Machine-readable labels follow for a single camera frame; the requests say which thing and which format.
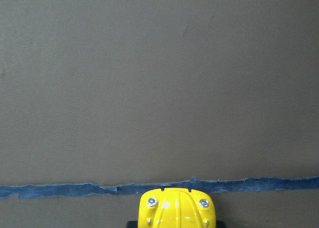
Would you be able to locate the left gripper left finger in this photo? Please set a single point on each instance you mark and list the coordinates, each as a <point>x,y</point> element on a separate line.
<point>132,224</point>

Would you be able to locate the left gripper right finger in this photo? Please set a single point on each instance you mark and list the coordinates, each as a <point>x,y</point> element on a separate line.
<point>220,224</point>

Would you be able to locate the yellow beetle toy car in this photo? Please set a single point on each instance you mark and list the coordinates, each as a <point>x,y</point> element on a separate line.
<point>176,208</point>

